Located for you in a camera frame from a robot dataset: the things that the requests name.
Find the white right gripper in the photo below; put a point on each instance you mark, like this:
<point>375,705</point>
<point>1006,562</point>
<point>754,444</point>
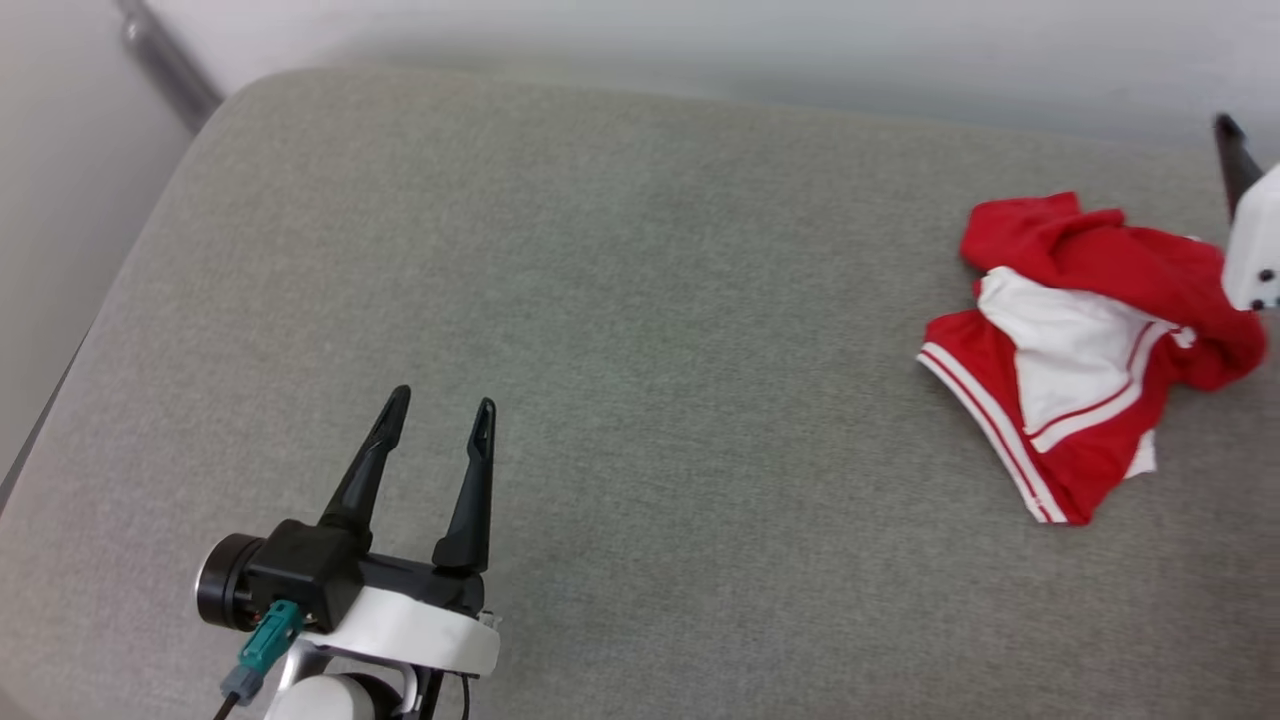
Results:
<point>1258,250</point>

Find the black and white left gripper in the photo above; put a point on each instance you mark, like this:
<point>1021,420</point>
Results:
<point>420,625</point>

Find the red and white garment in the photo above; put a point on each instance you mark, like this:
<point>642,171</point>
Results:
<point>1090,250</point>

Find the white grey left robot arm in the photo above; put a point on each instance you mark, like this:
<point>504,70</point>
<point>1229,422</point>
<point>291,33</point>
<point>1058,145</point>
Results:
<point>320,700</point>

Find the grey fabric sofa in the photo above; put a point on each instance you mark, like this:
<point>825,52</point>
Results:
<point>650,400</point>

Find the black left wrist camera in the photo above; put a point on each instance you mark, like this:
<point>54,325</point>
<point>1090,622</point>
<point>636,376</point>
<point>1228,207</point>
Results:
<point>300,570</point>

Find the grey metal wall rail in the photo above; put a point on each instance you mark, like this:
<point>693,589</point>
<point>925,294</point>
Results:
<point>165,65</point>

